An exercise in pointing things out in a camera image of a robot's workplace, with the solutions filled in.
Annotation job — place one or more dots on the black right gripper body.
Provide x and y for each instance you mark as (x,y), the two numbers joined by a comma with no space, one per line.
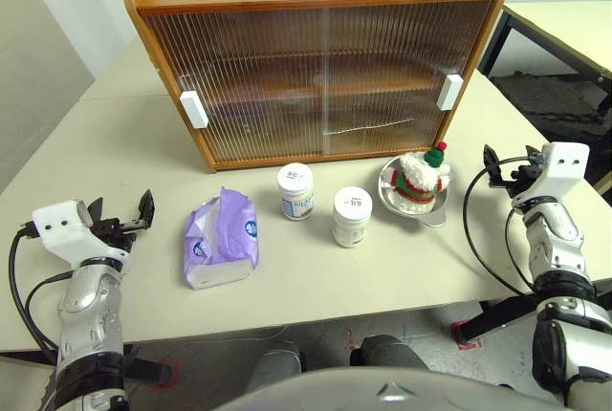
(523,181)

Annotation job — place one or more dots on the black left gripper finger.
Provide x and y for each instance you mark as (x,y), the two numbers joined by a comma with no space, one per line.
(96,210)
(146,210)

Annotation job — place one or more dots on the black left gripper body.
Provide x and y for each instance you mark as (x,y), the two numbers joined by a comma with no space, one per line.
(117,234)

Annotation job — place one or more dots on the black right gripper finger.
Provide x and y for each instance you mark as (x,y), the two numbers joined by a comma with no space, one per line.
(495,169)
(534,157)

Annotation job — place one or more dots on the white plush Santa toy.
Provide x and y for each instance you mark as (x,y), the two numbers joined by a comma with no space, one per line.
(416,181)

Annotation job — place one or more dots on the purple tissue pack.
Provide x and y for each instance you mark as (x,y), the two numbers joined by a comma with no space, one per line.
(234,229)

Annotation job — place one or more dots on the ribbed glass sliding door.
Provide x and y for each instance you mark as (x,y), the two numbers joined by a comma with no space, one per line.
(239,95)
(392,71)

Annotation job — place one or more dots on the white jar with coloured label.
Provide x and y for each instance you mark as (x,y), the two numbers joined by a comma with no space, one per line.
(295,191)

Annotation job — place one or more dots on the plain white jar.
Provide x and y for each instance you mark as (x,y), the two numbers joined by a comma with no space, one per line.
(351,220)

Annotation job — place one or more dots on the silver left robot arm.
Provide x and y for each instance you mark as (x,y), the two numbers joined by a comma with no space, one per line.
(86,306)

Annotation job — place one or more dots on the black table leg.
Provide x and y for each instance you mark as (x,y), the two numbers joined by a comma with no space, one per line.
(153,370)
(497,315)

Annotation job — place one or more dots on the grey rounded shape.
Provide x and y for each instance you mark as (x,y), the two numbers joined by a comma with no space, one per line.
(275,363)
(387,353)

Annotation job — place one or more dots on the silver robot chest dome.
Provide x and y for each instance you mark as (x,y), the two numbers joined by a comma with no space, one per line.
(392,394)

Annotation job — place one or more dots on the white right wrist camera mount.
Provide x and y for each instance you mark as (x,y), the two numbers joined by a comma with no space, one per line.
(564,162)

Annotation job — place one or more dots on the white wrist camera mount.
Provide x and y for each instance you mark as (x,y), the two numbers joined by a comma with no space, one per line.
(57,229)
(564,162)

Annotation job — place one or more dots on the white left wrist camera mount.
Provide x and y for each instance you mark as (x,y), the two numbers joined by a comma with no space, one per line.
(57,229)

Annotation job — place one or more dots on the beige table with black frame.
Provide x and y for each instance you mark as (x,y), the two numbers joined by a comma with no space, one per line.
(564,19)

